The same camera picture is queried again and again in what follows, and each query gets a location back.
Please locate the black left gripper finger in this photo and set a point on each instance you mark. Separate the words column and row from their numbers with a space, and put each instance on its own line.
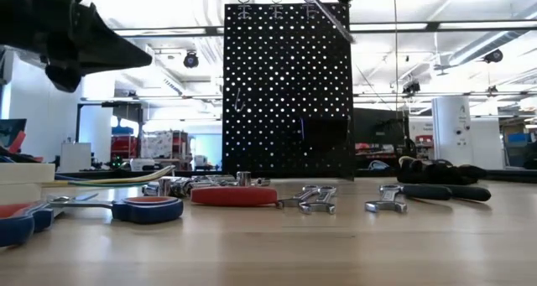
column 109, row 51

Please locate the black perforated pegboard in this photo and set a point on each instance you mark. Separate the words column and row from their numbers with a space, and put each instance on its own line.
column 272, row 68

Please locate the small chrome socket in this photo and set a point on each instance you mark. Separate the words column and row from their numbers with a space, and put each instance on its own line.
column 164, row 186
column 149, row 189
column 181, row 187
column 262, row 181
column 205, row 180
column 226, row 180
column 243, row 178

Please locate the chrome combination wrench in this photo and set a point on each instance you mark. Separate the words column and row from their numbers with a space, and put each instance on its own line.
column 386, row 205
column 289, row 202
column 319, row 207

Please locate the black metal rack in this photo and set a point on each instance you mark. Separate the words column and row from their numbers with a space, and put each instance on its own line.
column 78, row 131

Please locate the red tool chest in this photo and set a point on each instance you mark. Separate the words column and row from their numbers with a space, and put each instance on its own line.
column 123, row 147

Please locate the white box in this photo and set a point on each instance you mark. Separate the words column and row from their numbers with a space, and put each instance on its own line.
column 75, row 157

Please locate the blue monitor screen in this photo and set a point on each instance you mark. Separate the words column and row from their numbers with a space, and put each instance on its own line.
column 8, row 128

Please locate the chrome J hook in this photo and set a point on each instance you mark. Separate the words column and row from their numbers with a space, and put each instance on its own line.
column 237, row 103

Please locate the dark monitor screen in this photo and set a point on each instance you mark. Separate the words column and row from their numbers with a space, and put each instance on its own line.
column 377, row 126

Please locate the black pegboard bin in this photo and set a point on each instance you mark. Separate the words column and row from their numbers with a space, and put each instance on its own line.
column 325, row 133

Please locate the white cylindrical appliance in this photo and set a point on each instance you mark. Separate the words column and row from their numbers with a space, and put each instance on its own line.
column 453, row 131

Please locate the black work gloves with tag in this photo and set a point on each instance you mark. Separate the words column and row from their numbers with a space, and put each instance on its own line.
column 436, row 173

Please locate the white cabinet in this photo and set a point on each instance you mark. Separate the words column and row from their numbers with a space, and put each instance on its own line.
column 486, row 143

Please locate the black ceiling camera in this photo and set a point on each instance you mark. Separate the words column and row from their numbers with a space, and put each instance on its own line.
column 493, row 55
column 411, row 87
column 191, row 60

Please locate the black aluminium table frame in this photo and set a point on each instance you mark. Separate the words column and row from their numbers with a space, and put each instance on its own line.
column 512, row 175

